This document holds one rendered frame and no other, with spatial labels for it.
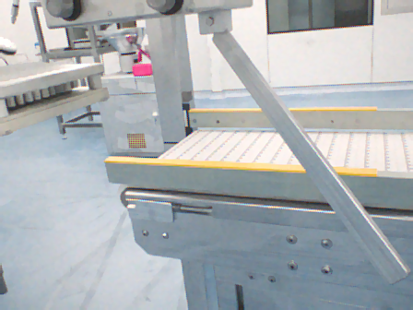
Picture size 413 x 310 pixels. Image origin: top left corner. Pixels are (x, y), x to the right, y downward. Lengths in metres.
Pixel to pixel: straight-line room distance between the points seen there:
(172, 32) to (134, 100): 2.56
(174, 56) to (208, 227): 0.38
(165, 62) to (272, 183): 0.41
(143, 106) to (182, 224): 2.79
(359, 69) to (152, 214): 5.30
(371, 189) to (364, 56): 5.29
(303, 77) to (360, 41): 0.87
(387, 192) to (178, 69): 0.48
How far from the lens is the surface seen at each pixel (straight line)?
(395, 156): 0.59
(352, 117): 0.69
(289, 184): 0.44
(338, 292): 0.56
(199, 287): 0.98
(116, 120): 3.44
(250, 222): 0.48
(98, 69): 0.78
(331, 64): 5.70
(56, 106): 0.70
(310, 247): 0.48
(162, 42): 0.78
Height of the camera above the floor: 1.14
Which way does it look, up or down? 19 degrees down
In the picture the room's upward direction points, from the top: 6 degrees counter-clockwise
